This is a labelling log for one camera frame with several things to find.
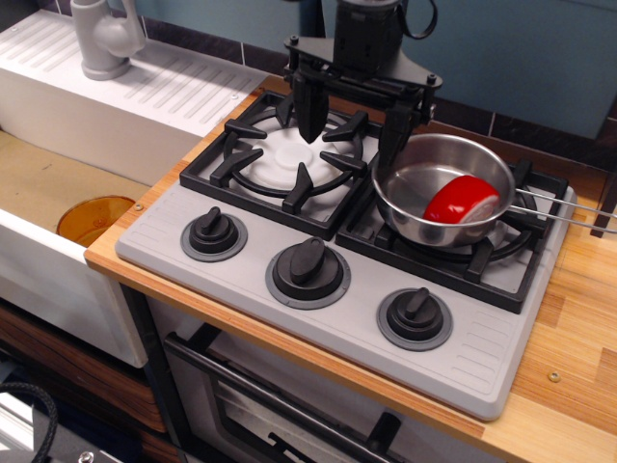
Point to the stainless steel pot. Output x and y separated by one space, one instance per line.
427 163

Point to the black burner grate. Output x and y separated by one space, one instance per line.
316 210
509 269

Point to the black left stove knob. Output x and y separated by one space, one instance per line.
214 236

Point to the black right stove knob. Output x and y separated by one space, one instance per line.
415 319

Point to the orange plastic plate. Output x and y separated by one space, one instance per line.
85 222

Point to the grey toy faucet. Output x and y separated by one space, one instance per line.
107 43

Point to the white burner cap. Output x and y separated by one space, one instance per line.
283 152

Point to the toy oven door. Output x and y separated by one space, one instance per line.
257 407

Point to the black left burner grate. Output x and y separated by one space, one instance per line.
316 210

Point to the white toy sink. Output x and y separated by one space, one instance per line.
66 138

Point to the black right burner grate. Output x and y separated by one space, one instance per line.
509 269

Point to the black middle stove knob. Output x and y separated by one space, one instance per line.
308 276

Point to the red toy cheese wedge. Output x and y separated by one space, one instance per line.
465 199

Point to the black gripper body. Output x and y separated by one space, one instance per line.
364 61

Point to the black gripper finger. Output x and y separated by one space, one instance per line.
311 105
398 126

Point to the grey toy stove top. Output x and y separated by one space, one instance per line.
472 371

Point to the black stove knob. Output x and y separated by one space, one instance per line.
415 319
308 276
214 236

